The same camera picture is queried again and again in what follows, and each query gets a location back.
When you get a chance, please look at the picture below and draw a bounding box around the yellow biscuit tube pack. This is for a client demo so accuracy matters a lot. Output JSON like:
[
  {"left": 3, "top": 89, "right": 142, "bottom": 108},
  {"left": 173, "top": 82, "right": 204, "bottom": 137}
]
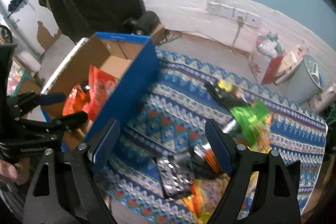
[{"left": 194, "top": 142, "right": 222, "bottom": 174}]

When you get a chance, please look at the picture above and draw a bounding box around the orange snack bag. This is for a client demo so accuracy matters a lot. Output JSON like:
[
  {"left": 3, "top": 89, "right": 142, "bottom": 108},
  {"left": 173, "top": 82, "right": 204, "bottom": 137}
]
[{"left": 62, "top": 81, "right": 91, "bottom": 115}]

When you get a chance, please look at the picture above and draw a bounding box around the green snack bag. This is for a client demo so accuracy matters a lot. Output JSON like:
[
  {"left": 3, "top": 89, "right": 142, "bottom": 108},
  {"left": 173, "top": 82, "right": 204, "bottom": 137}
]
[{"left": 230, "top": 100, "right": 273, "bottom": 151}]

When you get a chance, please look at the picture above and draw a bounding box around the gold orange biscuit pack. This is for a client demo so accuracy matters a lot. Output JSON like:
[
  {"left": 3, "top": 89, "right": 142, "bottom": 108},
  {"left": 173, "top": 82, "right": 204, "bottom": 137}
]
[{"left": 182, "top": 174, "right": 230, "bottom": 223}]

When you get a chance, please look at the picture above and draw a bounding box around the black snack bag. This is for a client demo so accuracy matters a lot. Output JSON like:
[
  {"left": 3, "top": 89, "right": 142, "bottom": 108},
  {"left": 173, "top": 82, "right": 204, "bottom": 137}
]
[{"left": 204, "top": 79, "right": 248, "bottom": 110}]

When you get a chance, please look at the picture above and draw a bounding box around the large orange-red snack bag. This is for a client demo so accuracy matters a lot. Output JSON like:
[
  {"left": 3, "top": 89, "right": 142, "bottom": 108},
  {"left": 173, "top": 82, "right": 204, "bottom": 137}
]
[{"left": 82, "top": 65, "right": 117, "bottom": 121}]

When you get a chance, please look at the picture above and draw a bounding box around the silver foil snack pack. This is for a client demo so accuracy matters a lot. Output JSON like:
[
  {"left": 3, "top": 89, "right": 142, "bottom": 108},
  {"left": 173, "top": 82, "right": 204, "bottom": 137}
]
[{"left": 155, "top": 157, "right": 194, "bottom": 200}]

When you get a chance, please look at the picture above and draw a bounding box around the person left hand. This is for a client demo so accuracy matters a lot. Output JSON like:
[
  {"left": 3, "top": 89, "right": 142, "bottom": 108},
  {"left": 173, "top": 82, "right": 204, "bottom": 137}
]
[{"left": 0, "top": 160, "right": 18, "bottom": 183}]

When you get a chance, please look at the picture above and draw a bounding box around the patterned blue tablecloth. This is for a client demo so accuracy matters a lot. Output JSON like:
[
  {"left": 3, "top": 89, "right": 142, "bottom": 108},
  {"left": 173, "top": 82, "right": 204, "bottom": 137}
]
[{"left": 94, "top": 50, "right": 327, "bottom": 223}]

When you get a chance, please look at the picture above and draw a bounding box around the blue cardboard box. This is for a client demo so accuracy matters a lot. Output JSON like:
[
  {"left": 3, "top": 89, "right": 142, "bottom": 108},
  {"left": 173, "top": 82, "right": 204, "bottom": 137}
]
[{"left": 42, "top": 32, "right": 159, "bottom": 149}]

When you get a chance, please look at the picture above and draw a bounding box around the light blue waste bin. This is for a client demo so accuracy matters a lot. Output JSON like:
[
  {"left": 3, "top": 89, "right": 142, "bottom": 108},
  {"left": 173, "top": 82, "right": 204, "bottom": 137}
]
[{"left": 284, "top": 54, "right": 326, "bottom": 105}]

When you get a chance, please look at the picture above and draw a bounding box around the white flat carton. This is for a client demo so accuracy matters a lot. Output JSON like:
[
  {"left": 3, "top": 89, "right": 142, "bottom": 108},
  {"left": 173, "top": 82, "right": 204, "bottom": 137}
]
[{"left": 273, "top": 46, "right": 307, "bottom": 85}]

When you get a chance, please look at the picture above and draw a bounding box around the white electric kettle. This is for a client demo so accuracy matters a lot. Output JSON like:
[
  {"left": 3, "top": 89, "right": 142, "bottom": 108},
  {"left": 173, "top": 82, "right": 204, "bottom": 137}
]
[{"left": 309, "top": 83, "right": 335, "bottom": 113}]

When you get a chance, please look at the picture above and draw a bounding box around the small brown cardboard box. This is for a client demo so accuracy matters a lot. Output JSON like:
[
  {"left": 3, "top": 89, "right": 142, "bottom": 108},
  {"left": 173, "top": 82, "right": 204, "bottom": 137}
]
[{"left": 149, "top": 24, "right": 166, "bottom": 46}]

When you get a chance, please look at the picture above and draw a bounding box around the black umbrella on wall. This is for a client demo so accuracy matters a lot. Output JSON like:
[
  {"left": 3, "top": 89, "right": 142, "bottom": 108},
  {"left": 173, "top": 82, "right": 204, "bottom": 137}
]
[{"left": 7, "top": 0, "right": 27, "bottom": 18}]

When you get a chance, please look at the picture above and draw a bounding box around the grey plug and cable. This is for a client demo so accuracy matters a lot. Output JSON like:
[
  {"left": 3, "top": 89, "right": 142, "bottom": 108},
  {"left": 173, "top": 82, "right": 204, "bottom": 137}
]
[{"left": 167, "top": 16, "right": 250, "bottom": 57}]

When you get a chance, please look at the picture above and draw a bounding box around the white wall socket row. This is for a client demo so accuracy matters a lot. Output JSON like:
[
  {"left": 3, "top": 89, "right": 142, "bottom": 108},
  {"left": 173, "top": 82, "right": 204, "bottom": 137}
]
[{"left": 206, "top": 1, "right": 261, "bottom": 28}]

